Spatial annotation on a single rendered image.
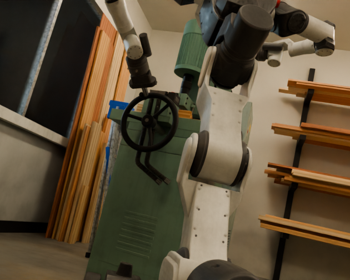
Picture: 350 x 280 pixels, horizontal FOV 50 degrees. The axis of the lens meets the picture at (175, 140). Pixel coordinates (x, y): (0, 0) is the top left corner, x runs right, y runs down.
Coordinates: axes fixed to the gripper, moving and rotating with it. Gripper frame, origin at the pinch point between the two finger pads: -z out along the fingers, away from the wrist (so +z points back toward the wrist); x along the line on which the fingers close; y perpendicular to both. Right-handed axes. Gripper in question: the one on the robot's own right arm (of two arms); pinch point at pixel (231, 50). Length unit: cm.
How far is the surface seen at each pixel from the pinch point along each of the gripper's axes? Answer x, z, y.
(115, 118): 37, -53, 31
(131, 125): 39, -42, 33
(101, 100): -97, -156, 81
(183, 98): 15.3, -22.2, 23.4
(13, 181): 25, -159, 102
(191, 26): -8.9, -25.6, -10.1
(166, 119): 43, -19, 24
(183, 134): 39, -13, 33
